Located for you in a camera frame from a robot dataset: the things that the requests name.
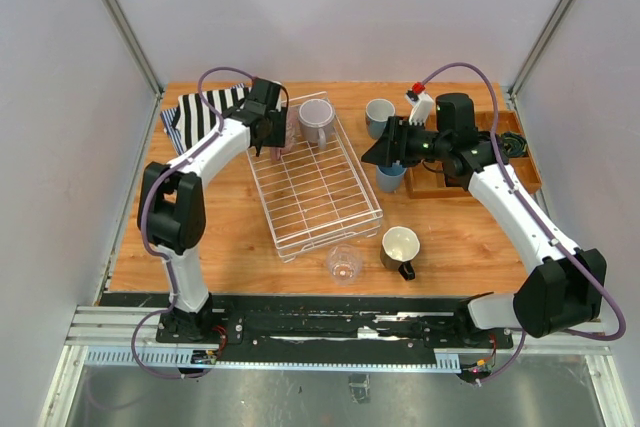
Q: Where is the plain blue cup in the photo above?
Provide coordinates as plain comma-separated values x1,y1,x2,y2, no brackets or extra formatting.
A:
376,164,406,193

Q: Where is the pink ghost mug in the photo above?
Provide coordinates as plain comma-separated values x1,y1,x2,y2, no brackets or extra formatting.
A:
270,107,298,161

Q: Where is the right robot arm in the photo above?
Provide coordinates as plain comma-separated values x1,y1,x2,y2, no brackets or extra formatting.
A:
361,93,606,347

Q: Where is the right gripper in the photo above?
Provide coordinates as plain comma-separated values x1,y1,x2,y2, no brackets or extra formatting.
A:
362,116,450,168

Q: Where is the white wire dish rack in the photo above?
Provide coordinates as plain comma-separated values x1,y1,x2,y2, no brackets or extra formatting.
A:
246,92,383,262

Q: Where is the lilac grey mug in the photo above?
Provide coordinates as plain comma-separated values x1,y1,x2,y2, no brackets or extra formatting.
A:
298,99,336,150

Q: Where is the grey slotted cable duct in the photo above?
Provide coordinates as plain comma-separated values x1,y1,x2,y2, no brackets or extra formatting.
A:
83,349,461,374

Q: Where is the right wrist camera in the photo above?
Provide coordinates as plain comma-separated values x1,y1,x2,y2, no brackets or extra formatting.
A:
405,82,435,126

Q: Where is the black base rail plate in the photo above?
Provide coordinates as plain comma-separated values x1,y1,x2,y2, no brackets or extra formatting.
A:
156,294,514,367

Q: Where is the black white-lined mug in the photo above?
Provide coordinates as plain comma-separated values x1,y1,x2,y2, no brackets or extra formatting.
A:
380,226,421,281

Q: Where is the blue floral mug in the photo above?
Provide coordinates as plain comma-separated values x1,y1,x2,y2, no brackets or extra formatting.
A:
365,98,395,140

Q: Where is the wooden compartment tray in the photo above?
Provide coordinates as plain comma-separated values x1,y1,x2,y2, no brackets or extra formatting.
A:
404,111,542,199

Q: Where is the dark coiled item right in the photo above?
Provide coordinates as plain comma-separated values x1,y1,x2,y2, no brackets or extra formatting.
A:
499,131,528,158

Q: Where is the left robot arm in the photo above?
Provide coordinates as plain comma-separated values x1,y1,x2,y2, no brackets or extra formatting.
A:
137,77,289,343

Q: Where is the clear glass cup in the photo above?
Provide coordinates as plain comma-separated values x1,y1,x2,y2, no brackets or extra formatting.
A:
326,244,363,285

